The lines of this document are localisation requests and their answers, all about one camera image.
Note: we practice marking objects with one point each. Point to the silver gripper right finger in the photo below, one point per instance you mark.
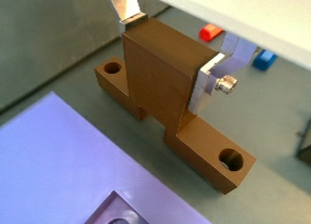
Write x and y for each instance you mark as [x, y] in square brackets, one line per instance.
[214, 75]

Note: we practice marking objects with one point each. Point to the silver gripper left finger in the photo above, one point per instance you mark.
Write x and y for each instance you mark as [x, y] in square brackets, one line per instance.
[129, 13]

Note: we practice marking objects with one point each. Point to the brown T-shaped block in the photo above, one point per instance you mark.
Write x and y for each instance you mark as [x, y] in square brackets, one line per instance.
[152, 81]

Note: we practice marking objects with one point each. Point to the purple base board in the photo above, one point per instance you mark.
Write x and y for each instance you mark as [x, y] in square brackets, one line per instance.
[66, 175]

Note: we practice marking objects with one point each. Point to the blue peg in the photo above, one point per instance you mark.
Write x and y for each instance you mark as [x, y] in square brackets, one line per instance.
[265, 59]

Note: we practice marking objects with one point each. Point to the red peg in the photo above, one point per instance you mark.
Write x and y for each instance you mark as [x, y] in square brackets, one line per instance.
[209, 32]

